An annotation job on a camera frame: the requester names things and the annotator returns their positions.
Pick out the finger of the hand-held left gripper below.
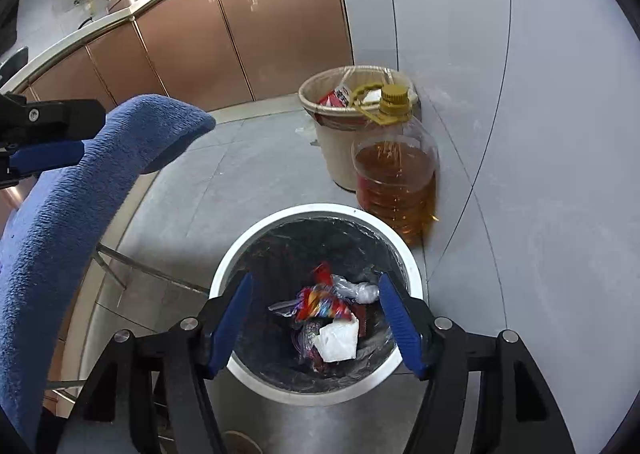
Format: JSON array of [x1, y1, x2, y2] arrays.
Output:
[[0, 93, 107, 189]]

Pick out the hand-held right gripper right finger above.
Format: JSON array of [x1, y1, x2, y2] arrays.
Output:
[[378, 273, 573, 454]]

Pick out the white bin with black liner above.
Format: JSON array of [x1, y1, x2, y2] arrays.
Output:
[[209, 204, 427, 407]]

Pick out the beige waste bin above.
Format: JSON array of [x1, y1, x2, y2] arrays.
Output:
[[298, 64, 421, 192]]

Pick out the clear plastic bag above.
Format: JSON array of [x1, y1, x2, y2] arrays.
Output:
[[332, 275, 381, 305]]

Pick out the red white package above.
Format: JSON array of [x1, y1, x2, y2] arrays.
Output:
[[317, 87, 351, 109]]

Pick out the beige round object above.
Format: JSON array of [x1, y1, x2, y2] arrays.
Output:
[[222, 429, 262, 454]]

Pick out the copper kitchen cabinets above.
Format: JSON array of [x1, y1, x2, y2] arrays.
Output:
[[0, 0, 356, 220]]

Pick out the red colourful snack wrapper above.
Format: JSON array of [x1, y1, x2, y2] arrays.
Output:
[[269, 284, 355, 325]]

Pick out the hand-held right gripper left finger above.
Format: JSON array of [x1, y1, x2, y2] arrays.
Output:
[[75, 271, 255, 454]]

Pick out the blue table cloth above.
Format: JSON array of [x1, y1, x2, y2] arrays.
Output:
[[0, 94, 217, 452]]

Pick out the cooking oil bottle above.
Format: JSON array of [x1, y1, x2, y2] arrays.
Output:
[[350, 82, 441, 246]]

